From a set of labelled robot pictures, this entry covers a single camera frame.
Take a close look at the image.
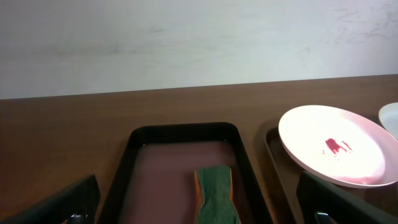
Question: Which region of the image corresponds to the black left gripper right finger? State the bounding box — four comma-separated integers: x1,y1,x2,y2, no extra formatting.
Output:
296,171,397,223

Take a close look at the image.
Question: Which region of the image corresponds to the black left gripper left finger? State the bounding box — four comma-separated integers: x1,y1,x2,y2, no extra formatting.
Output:
1,175,100,224

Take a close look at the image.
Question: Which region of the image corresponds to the pink plate with red stain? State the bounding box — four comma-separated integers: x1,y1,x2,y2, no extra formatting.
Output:
278,105,397,189

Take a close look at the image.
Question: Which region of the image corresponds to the green and orange sponge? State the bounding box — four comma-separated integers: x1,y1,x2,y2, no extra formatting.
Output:
194,166,241,224

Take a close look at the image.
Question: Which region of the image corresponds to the pale green stained plate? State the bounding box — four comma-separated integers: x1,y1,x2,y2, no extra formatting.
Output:
378,102,398,139

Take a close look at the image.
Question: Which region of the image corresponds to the large brown serving tray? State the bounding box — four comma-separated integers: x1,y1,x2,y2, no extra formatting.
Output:
264,128,397,223

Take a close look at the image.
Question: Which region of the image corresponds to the small black water tray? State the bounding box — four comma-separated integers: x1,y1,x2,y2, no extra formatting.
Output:
98,122,272,223

